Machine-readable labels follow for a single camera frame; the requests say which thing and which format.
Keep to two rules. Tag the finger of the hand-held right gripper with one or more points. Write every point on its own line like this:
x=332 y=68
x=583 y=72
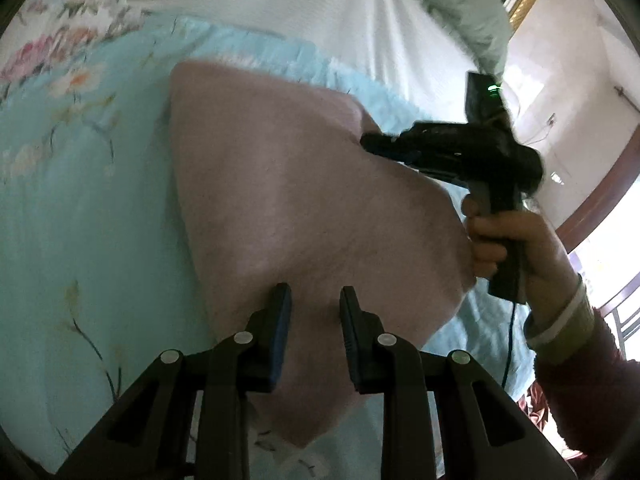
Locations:
x=425 y=164
x=390 y=142

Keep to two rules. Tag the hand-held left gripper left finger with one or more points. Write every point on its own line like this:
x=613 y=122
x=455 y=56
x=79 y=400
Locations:
x=281 y=332

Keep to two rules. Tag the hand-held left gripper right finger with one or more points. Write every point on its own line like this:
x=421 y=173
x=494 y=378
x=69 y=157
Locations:
x=350 y=332

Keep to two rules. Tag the pink towel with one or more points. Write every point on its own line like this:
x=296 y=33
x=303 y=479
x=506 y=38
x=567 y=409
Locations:
x=280 y=185

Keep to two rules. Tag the person's right hand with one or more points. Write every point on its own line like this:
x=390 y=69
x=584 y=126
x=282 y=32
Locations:
x=545 y=260

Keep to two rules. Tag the white ribbed blanket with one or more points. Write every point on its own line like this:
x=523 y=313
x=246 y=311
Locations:
x=350 y=10

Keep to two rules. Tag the green pillow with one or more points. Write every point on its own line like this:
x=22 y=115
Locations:
x=470 y=15

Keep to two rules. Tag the teal floral bed sheet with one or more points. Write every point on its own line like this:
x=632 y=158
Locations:
x=75 y=235

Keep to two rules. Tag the white floral cloth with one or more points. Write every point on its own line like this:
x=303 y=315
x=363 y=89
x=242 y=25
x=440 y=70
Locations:
x=60 y=35

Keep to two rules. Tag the wall socket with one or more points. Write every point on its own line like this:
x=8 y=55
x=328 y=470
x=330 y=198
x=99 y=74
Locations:
x=552 y=121

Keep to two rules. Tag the brown door frame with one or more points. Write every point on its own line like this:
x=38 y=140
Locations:
x=600 y=195

